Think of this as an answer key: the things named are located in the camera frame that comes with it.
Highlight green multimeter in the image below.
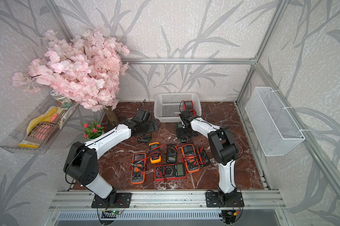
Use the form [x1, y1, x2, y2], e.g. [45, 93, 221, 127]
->
[137, 133, 152, 143]
[176, 122, 188, 143]

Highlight orange multimeter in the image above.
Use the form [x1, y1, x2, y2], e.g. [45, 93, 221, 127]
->
[181, 144, 200, 173]
[130, 153, 146, 185]

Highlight white perforated plastic basket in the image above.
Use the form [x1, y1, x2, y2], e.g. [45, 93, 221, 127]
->
[154, 92, 202, 123]

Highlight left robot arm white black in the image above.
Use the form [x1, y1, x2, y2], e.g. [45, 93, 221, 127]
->
[64, 109, 158, 199]

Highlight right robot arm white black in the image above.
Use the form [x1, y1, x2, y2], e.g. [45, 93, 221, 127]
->
[180, 111, 239, 202]

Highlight small black multimeter centre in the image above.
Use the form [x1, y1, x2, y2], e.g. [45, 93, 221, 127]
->
[166, 144, 178, 164]

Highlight small black multimeter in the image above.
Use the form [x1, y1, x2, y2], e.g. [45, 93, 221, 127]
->
[166, 144, 178, 164]
[196, 147, 210, 167]

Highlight small yellow multimeter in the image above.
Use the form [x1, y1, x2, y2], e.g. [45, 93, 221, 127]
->
[149, 142, 161, 164]

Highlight small black multimeter right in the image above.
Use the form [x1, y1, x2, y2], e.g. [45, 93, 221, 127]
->
[196, 147, 210, 167]

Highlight large red multimeter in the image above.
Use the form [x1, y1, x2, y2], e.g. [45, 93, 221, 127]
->
[154, 163, 187, 181]

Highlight small potted pink flowers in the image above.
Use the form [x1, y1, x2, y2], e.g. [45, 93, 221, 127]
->
[82, 121, 104, 140]

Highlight pink cherry blossom tree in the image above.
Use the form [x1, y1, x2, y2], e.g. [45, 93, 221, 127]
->
[12, 29, 130, 112]

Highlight patterned round tin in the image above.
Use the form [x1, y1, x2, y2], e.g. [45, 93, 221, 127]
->
[50, 89, 73, 109]

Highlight pink brown grid tray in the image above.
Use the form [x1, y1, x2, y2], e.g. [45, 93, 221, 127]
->
[24, 122, 56, 143]

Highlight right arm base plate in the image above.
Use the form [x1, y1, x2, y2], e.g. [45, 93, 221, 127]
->
[205, 189, 244, 208]

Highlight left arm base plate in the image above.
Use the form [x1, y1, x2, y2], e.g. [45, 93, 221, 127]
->
[91, 193, 132, 209]

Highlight white wire mesh basket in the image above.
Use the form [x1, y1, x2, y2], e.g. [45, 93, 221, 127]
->
[245, 87, 305, 156]

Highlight clear acrylic wall shelf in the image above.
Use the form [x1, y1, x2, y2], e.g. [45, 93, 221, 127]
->
[0, 96, 79, 154]

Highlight aluminium front rail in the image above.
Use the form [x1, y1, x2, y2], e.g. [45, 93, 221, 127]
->
[49, 190, 286, 211]

